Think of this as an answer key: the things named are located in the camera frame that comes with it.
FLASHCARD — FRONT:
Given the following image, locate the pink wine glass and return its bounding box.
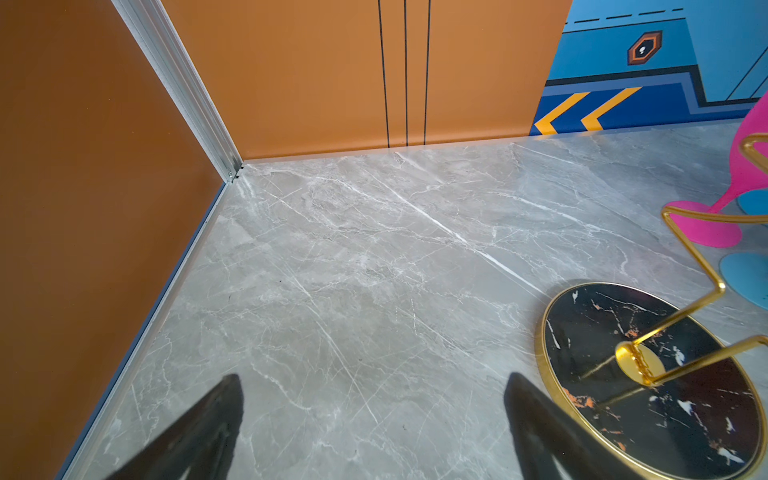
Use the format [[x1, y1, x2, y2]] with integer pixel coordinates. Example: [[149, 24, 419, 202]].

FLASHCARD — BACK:
[[669, 97, 767, 248]]

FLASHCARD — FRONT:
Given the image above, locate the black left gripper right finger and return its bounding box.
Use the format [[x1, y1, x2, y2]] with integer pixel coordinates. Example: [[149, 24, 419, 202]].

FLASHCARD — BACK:
[[504, 372, 641, 479]]

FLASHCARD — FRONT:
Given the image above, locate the gold wine glass rack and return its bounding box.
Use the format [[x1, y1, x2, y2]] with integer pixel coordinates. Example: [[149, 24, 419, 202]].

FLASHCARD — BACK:
[[533, 133, 768, 480]]

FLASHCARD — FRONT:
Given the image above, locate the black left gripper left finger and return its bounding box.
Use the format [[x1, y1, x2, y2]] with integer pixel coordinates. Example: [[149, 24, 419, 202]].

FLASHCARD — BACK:
[[109, 374, 244, 479]]

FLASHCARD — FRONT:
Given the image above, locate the blue wine glass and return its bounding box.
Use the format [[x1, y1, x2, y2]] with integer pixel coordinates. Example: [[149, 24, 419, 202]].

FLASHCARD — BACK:
[[719, 253, 768, 310], [737, 189, 768, 216]]

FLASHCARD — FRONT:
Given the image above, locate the blue wine glass front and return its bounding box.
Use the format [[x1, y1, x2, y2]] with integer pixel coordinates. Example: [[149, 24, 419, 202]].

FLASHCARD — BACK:
[[719, 253, 768, 310]]

